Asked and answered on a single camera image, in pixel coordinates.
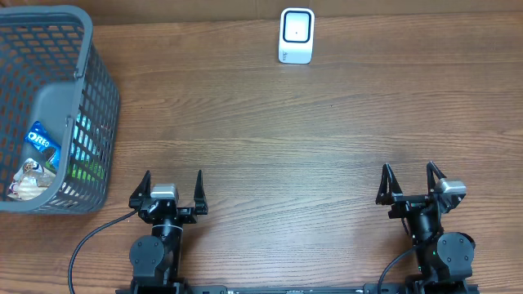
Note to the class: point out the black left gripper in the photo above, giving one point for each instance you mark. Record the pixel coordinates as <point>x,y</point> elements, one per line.
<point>189,216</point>

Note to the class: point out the green Haribo gummy bag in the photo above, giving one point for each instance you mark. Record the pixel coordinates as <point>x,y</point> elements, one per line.
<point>87,171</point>

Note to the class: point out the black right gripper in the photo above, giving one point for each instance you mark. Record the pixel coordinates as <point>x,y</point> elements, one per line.
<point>387,193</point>

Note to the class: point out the teal snack packet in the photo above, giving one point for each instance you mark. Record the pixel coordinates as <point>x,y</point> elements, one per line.
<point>83,147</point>

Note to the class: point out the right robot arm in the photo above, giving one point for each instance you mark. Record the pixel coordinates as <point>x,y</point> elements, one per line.
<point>444,258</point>

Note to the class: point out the brown clear snack bag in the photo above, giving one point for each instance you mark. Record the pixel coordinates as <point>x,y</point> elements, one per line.
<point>30,181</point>

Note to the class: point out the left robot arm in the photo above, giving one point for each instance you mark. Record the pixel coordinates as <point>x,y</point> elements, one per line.
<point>156,257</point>

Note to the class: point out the blue Oreo cookie pack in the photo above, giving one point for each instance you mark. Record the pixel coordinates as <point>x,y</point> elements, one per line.
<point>40,139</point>

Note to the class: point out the white barcode scanner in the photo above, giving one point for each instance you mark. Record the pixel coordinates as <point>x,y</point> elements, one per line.
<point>296,35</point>

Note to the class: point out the grey plastic mesh basket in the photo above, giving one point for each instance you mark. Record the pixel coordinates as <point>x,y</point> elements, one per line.
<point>59,112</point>

